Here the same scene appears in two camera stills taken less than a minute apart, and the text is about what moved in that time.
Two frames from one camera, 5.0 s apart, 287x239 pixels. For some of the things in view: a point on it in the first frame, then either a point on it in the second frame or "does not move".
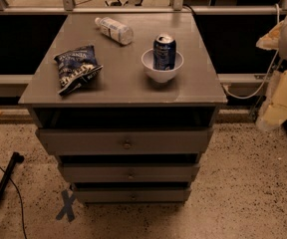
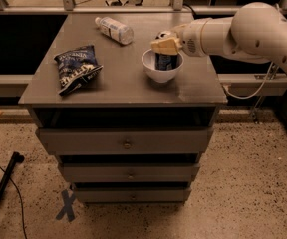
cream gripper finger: (271, 40) to (170, 46)
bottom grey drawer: (132, 194) does not move
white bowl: (160, 76) does not move
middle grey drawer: (126, 172) does not move
